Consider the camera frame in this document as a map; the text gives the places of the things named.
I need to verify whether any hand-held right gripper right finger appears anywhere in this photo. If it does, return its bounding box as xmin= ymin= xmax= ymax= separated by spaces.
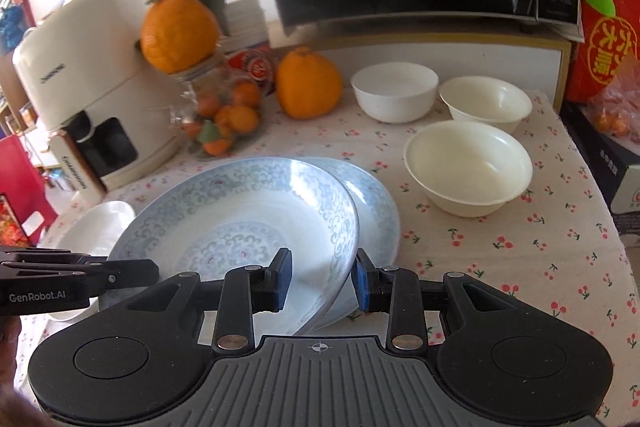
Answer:
xmin=351 ymin=248 xmax=521 ymax=352

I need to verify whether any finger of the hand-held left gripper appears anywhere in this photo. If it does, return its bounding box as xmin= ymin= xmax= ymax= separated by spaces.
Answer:
xmin=0 ymin=248 xmax=161 ymax=292

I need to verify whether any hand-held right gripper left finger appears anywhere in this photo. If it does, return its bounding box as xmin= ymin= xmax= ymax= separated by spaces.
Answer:
xmin=115 ymin=248 xmax=293 ymax=353

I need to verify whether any white flower-print plate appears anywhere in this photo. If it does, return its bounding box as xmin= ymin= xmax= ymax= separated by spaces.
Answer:
xmin=47 ymin=201 xmax=137 ymax=323

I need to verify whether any blue patterned plate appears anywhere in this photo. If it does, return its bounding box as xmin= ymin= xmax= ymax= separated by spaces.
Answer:
xmin=106 ymin=157 xmax=360 ymax=339
xmin=295 ymin=156 xmax=401 ymax=330

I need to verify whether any cream bowl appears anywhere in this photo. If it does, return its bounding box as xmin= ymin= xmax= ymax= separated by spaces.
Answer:
xmin=439 ymin=77 xmax=533 ymax=135
xmin=404 ymin=121 xmax=534 ymax=218

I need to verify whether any white bowl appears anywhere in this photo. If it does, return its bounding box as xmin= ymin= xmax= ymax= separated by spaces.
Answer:
xmin=350 ymin=63 xmax=440 ymax=124

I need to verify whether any stack of white bowls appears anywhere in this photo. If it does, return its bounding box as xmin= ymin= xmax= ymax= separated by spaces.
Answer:
xmin=220 ymin=0 xmax=271 ymax=52

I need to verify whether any red plastic stool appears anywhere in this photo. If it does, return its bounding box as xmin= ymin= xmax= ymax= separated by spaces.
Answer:
xmin=0 ymin=134 xmax=53 ymax=248

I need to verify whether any cherry-print tablecloth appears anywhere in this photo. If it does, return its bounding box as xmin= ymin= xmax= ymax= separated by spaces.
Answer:
xmin=15 ymin=89 xmax=636 ymax=427

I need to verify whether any bag of small oranges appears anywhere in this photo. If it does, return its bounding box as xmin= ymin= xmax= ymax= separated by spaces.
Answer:
xmin=170 ymin=42 xmax=266 ymax=160

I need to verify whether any white air fryer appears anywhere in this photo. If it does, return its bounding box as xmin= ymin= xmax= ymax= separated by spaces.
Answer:
xmin=12 ymin=0 xmax=181 ymax=208

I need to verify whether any red tin can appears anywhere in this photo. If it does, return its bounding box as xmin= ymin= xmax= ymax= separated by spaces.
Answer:
xmin=225 ymin=48 xmax=277 ymax=95

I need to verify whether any large orange with leaves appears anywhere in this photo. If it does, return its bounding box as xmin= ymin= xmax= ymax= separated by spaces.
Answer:
xmin=140 ymin=0 xmax=223 ymax=75

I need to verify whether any wooden microwave stand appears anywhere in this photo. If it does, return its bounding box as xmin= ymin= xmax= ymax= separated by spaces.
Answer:
xmin=267 ymin=19 xmax=573 ymax=115

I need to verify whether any dark cardboard box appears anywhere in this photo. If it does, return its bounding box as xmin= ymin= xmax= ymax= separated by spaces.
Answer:
xmin=560 ymin=99 xmax=640 ymax=233

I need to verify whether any plastic bag of oranges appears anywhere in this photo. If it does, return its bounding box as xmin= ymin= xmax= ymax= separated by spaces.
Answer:
xmin=585 ymin=57 xmax=640 ymax=142

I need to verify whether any red carton box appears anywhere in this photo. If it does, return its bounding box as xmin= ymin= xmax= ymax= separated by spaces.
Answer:
xmin=565 ymin=0 xmax=640 ymax=105

